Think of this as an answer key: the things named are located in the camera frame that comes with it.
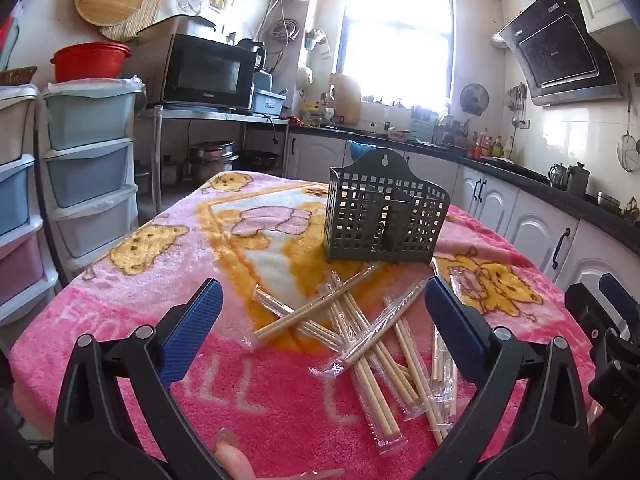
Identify window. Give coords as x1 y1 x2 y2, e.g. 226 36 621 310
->
334 0 455 104

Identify coiled grey hose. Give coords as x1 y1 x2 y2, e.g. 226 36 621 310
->
270 17 302 42

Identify metal kitchen rack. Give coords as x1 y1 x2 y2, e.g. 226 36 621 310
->
136 105 292 213

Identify black kitchen countertop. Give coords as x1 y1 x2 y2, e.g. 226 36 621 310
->
289 124 640 248

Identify wooden cutting board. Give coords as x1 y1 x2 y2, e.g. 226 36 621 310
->
328 72 362 125

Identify round straw mat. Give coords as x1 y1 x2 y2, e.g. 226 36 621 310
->
100 0 164 42

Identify teal knife rack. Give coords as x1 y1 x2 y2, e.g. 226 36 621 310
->
410 105 437 137

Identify person's right hand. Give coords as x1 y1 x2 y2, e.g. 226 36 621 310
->
587 400 608 443

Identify black microwave oven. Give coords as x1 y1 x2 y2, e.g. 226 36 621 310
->
161 33 257 111

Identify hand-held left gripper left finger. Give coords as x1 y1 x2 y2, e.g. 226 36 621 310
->
52 278 228 480

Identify hanging kitchen utensils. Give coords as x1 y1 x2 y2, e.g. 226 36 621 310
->
506 82 529 131

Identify pink printed blanket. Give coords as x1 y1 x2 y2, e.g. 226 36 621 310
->
10 170 608 480

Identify dark metal pot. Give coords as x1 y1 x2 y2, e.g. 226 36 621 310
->
567 162 591 197

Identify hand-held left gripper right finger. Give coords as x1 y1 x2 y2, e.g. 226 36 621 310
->
417 276 592 480

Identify row of condiment bottles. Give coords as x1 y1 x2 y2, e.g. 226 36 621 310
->
467 127 516 161

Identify pastel plastic drawer cabinet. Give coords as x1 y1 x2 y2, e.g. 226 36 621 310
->
0 85 62 328
41 77 147 272

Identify steel steamer pot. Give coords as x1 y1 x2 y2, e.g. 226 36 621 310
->
187 141 239 184

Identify wicker basket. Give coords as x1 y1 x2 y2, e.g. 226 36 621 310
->
0 66 38 87

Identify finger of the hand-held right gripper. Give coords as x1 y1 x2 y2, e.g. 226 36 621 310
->
564 282 623 358
599 272 640 326

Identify hanging wire strainer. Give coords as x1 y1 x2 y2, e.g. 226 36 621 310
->
617 82 640 174

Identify grey plastic utensil holder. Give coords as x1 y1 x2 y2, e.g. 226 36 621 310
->
327 147 451 264

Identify blue plastic crate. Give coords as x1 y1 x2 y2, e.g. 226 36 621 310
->
252 87 287 115

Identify red plastic basin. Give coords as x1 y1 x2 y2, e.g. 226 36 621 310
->
50 42 132 83

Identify black electric kettle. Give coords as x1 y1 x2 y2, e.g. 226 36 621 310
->
237 38 266 72

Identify black wok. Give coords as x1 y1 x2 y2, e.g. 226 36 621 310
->
245 150 279 169

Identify small wall fan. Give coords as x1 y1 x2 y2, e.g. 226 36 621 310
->
460 82 490 114

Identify white lower kitchen cabinets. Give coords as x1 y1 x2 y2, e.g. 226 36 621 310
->
286 132 640 306

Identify small steel pot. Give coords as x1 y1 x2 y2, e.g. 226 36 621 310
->
160 155 184 186

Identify black range hood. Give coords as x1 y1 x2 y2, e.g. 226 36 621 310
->
497 0 624 107

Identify yellow countertop containers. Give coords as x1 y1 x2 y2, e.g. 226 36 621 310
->
299 101 327 127

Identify pile of chopsticks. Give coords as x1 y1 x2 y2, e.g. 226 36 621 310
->
247 259 458 448

